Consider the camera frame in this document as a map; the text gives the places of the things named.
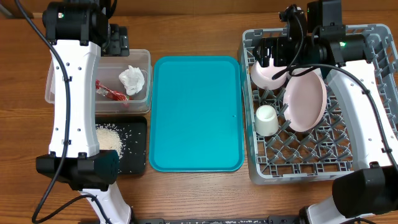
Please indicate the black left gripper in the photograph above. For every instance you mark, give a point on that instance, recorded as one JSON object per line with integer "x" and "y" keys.
{"x": 119, "y": 44}

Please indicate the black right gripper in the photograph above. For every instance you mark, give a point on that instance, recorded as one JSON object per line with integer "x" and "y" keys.
{"x": 281, "y": 44}

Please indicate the white napkin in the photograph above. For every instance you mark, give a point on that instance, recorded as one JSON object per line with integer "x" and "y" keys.
{"x": 132, "y": 79}

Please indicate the large pink plate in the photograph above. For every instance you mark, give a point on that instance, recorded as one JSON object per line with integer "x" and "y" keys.
{"x": 305, "y": 97}

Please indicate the red snack wrapper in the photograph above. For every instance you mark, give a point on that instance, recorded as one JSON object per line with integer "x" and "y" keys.
{"x": 114, "y": 95}

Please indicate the cream cup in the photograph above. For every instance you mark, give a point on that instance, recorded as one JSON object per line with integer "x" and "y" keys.
{"x": 266, "y": 122}

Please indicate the rice and food scraps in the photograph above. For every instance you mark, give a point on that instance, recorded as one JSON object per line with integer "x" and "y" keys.
{"x": 109, "y": 138}

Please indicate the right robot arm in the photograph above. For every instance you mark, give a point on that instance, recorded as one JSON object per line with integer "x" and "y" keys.
{"x": 306, "y": 67}

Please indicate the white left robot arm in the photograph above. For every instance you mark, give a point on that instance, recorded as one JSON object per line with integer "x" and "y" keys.
{"x": 78, "y": 34}

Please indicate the clear plastic waste bin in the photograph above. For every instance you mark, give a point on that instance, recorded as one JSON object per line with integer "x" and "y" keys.
{"x": 136, "y": 102}

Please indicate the grey dishwasher rack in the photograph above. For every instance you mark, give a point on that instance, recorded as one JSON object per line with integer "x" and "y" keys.
{"x": 323, "y": 152}

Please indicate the black tray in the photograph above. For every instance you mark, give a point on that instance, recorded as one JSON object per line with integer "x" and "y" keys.
{"x": 133, "y": 149}

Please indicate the teal serving tray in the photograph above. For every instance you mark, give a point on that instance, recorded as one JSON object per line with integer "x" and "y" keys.
{"x": 196, "y": 122}

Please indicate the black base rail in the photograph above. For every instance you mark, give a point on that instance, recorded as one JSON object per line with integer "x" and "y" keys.
{"x": 272, "y": 219}

